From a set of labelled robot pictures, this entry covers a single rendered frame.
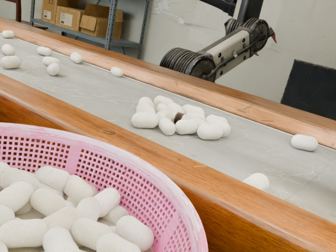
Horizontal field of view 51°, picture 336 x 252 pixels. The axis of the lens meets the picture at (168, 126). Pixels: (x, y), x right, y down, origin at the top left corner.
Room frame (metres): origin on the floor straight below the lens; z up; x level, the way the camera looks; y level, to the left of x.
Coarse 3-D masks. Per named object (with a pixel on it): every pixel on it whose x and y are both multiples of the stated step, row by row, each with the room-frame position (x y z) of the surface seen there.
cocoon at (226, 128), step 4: (208, 120) 0.49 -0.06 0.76; (212, 120) 0.49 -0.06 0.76; (216, 120) 0.48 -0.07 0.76; (220, 120) 0.48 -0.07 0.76; (220, 124) 0.47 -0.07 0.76; (224, 124) 0.47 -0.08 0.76; (228, 124) 0.48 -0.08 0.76; (224, 128) 0.47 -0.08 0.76; (228, 128) 0.47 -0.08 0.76; (224, 132) 0.47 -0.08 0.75; (228, 132) 0.47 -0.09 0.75; (224, 136) 0.47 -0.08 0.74
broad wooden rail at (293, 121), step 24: (0, 24) 1.03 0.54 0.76; (24, 24) 1.10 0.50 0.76; (72, 48) 0.87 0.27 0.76; (96, 48) 0.91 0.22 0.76; (144, 72) 0.75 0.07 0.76; (168, 72) 0.78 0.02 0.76; (192, 96) 0.67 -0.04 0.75; (216, 96) 0.66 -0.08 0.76; (240, 96) 0.67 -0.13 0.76; (264, 120) 0.60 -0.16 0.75; (288, 120) 0.59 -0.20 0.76; (312, 120) 0.60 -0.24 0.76
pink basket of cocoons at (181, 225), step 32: (0, 128) 0.29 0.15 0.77; (32, 128) 0.30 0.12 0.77; (0, 160) 0.28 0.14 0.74; (32, 160) 0.29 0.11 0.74; (96, 160) 0.29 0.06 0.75; (128, 160) 0.28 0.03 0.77; (128, 192) 0.27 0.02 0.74; (160, 192) 0.25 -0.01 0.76; (160, 224) 0.23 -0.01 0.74; (192, 224) 0.20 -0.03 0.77
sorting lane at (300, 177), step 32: (0, 32) 1.00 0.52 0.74; (0, 64) 0.63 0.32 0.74; (32, 64) 0.68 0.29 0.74; (64, 64) 0.75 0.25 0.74; (64, 96) 0.51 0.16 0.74; (96, 96) 0.55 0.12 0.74; (128, 96) 0.59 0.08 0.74; (128, 128) 0.43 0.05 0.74; (256, 128) 0.56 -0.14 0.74; (224, 160) 0.39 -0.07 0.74; (256, 160) 0.41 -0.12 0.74; (288, 160) 0.44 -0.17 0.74; (320, 160) 0.46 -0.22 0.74; (288, 192) 0.34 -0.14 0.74; (320, 192) 0.36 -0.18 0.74
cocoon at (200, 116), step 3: (186, 114) 0.50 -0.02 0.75; (189, 114) 0.50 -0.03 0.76; (192, 114) 0.50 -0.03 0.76; (195, 114) 0.50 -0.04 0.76; (198, 114) 0.51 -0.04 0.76; (201, 114) 0.51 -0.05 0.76; (189, 117) 0.50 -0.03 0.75; (192, 117) 0.50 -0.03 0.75; (195, 117) 0.50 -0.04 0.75; (198, 117) 0.50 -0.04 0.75; (201, 117) 0.51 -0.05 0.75; (204, 117) 0.51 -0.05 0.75; (204, 120) 0.51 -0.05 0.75
